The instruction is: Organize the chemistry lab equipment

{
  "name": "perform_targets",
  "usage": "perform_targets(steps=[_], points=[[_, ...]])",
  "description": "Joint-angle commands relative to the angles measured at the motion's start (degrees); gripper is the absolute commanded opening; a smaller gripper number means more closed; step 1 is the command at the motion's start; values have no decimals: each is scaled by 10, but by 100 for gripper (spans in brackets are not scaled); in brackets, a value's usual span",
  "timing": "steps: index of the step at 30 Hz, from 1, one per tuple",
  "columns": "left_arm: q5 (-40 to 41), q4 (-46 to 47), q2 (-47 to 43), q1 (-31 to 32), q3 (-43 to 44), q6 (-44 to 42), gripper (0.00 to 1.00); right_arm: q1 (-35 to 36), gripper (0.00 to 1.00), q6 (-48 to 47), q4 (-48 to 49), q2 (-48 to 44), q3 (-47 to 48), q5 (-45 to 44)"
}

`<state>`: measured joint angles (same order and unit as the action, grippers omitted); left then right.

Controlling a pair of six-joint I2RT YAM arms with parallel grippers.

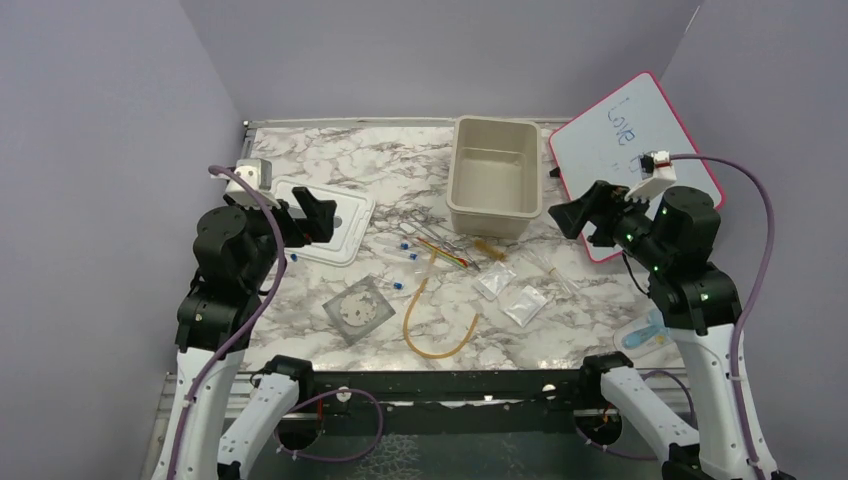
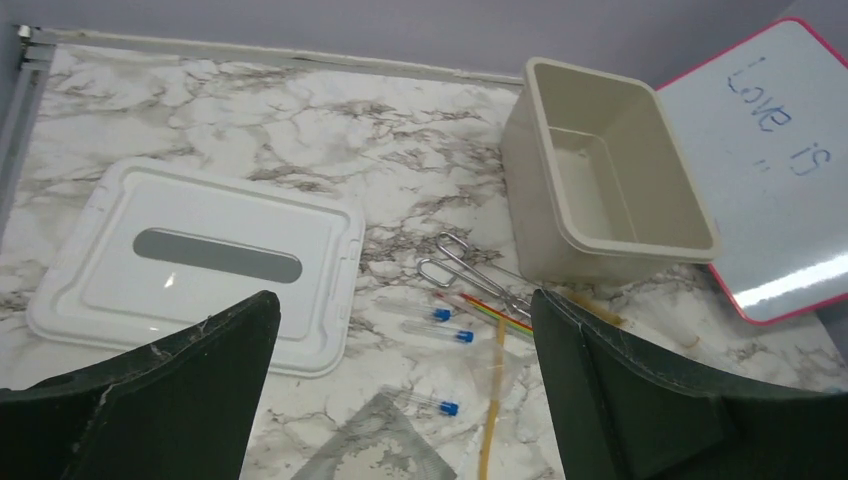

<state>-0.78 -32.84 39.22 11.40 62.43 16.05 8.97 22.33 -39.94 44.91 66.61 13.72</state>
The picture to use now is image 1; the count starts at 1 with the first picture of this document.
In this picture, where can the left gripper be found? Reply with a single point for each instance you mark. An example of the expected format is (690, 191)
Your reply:
(319, 219)

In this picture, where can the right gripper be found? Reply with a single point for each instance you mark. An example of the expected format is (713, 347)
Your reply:
(573, 216)

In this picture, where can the metal crucible tongs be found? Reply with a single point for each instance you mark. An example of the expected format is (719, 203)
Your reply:
(417, 221)

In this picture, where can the small clear zip bag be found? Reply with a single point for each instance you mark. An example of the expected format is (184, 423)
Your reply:
(492, 282)

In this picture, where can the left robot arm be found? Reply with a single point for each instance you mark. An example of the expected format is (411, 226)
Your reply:
(235, 249)

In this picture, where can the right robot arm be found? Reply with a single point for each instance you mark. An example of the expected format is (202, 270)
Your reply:
(701, 309)

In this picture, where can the pink framed whiteboard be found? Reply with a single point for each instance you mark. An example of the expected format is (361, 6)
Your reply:
(605, 141)

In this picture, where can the beige plastic storage bin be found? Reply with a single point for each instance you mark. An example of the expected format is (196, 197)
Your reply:
(495, 177)

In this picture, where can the blue item in plastic pack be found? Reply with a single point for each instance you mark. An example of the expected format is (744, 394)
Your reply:
(643, 335)

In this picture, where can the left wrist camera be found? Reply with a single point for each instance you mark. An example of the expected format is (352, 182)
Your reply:
(257, 173)

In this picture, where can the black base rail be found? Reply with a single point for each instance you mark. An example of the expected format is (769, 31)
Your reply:
(443, 402)

